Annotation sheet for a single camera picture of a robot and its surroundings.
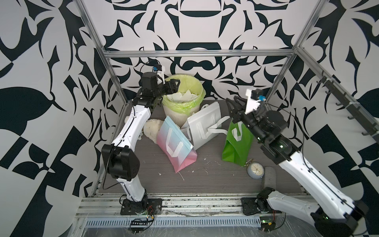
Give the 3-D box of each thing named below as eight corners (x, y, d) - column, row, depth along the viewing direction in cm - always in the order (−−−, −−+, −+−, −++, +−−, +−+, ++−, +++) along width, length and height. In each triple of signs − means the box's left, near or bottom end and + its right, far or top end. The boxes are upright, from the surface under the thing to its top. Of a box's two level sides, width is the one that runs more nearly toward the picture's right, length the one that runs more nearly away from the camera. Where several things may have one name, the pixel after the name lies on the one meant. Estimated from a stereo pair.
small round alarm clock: (257, 182, 83) (259, 180, 79) (241, 168, 88) (242, 165, 85) (264, 172, 86) (267, 170, 83) (248, 159, 91) (251, 156, 88)
